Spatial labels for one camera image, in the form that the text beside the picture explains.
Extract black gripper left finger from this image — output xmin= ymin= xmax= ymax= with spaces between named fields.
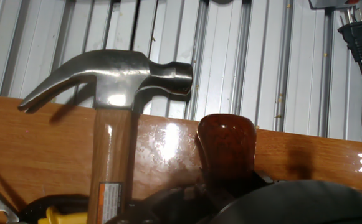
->
xmin=105 ymin=183 xmax=219 ymax=224

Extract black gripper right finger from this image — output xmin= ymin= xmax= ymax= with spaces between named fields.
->
xmin=255 ymin=170 xmax=274 ymax=187

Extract black C-clamp with steel screw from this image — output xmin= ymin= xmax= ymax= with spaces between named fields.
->
xmin=18 ymin=194 xmax=156 ymax=224

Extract glossy wooden board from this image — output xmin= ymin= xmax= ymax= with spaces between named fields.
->
xmin=0 ymin=94 xmax=362 ymax=224

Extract white plug adapter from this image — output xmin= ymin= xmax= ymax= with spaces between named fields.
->
xmin=308 ymin=0 xmax=361 ymax=10

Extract yellow-handled needle-nose pliers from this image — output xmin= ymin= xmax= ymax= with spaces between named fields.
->
xmin=0 ymin=172 xmax=90 ymax=224

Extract claw hammer with wooden handle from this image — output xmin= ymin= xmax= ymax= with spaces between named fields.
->
xmin=17 ymin=49 xmax=194 ymax=224

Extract black power plug with cable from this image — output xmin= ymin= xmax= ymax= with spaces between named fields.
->
xmin=337 ymin=19 xmax=362 ymax=147

